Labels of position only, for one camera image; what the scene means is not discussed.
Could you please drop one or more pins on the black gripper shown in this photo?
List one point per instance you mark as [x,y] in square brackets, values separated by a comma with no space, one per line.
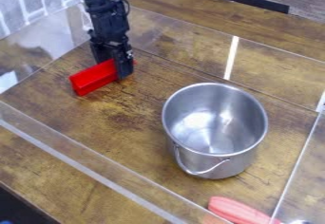
[105,48]

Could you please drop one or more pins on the red plastic block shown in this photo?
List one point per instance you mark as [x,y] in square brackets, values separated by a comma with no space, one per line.
[93,77]

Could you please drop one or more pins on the silver metal pot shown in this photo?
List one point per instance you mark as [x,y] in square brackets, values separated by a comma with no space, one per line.
[215,124]

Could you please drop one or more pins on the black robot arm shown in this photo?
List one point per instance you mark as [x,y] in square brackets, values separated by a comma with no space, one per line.
[108,16]

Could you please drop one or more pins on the clear acrylic front barrier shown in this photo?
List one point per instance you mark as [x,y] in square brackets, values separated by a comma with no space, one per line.
[166,204]

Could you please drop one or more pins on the clear acrylic barrier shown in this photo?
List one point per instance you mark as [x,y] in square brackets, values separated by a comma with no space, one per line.
[302,200]
[166,204]

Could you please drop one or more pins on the clear acrylic right barrier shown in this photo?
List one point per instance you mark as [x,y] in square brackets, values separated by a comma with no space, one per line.
[302,200]

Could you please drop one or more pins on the black wall strip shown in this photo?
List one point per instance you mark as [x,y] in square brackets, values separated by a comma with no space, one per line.
[263,4]

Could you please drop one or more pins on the orange handled tool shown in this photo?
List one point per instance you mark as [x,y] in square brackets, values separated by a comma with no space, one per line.
[236,212]

